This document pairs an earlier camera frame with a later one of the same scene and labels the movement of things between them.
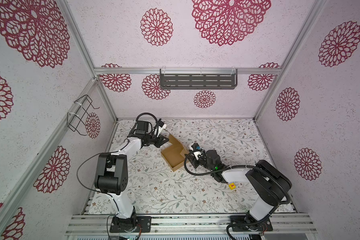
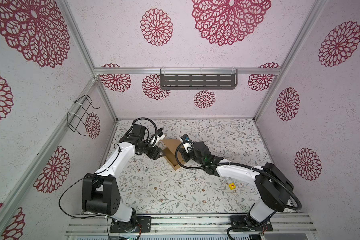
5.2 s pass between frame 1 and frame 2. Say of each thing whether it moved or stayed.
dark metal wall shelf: stayed
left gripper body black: moved
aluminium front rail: stayed
